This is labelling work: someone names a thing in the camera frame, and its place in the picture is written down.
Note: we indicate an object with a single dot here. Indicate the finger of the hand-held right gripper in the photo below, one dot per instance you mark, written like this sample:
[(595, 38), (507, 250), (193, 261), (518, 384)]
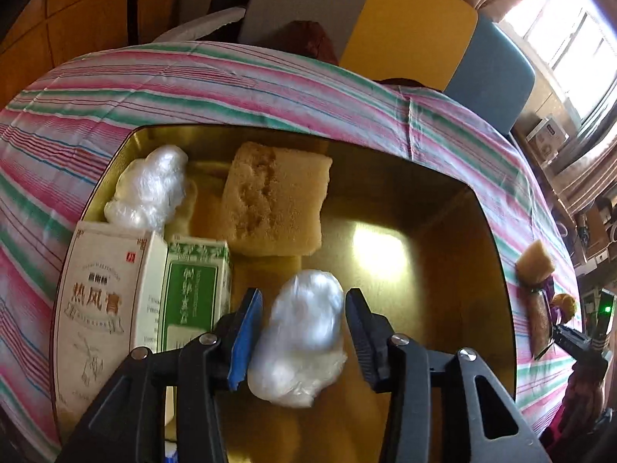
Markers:
[(571, 337)]

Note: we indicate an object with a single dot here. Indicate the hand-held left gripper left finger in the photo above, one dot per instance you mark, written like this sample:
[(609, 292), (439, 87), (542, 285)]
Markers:
[(241, 347)]

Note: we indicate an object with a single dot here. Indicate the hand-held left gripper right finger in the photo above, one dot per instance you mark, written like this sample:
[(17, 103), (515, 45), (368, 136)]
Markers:
[(366, 347)]

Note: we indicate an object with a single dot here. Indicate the brown and purple brush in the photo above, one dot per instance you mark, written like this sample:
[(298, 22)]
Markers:
[(537, 318)]

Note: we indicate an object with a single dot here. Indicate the white plastic bag wad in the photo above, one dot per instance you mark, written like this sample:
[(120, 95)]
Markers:
[(149, 183), (299, 328)]

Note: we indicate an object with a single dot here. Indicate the green box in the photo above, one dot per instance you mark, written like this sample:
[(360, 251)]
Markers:
[(193, 289)]

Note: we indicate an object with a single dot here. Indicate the gold metal tray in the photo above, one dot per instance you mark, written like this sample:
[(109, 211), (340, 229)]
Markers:
[(409, 260)]

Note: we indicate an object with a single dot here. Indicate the large yellow sponge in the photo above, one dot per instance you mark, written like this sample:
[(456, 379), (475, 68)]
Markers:
[(274, 202)]

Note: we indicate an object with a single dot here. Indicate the beige box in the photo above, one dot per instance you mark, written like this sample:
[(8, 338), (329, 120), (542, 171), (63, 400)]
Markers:
[(96, 299)]

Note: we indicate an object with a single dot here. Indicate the small yellow sponge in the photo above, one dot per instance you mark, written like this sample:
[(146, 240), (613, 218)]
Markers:
[(565, 305)]

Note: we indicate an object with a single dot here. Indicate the yellow sponge block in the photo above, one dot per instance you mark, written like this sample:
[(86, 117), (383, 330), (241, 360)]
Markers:
[(532, 263)]

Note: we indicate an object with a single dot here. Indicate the pink quilt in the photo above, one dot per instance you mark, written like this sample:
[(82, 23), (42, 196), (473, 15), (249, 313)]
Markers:
[(561, 424)]

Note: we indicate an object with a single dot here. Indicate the white carton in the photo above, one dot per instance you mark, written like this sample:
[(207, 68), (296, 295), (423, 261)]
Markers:
[(547, 137)]

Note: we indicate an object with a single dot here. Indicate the pink green striped bedsheet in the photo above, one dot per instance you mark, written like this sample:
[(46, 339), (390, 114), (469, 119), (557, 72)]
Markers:
[(289, 87)]

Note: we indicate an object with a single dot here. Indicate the blue headboard panel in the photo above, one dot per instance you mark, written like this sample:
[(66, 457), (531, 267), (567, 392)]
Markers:
[(491, 77)]

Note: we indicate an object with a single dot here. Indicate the window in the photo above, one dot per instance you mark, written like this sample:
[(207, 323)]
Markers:
[(578, 43)]

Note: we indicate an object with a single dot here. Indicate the brown plush toy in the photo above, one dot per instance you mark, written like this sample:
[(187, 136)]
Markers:
[(308, 38)]

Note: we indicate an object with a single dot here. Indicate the grey headboard panel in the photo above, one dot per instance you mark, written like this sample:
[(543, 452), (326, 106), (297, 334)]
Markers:
[(299, 0)]

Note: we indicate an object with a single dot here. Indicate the wooden cabinet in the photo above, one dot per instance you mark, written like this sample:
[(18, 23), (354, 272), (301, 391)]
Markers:
[(82, 14)]

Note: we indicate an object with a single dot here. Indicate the white bed rail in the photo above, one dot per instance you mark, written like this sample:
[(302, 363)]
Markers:
[(207, 21)]

